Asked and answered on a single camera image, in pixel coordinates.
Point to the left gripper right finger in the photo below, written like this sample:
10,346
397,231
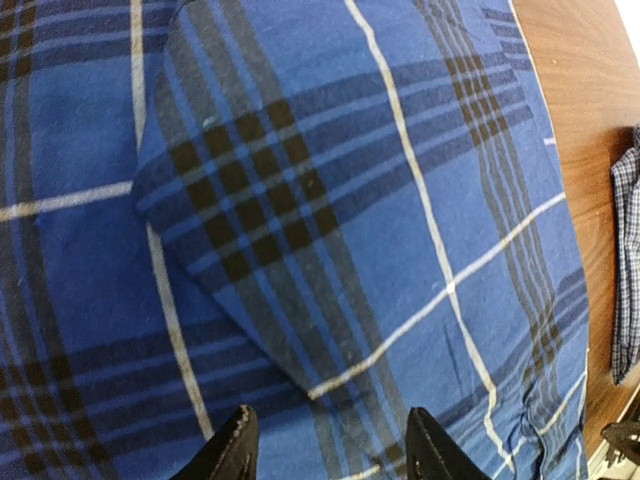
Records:
433,454

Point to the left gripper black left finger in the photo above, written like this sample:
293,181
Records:
230,454

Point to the blue plaid long sleeve shirt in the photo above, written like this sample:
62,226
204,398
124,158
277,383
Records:
333,212

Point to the light blue checked folded shirt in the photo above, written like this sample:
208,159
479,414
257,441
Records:
625,182

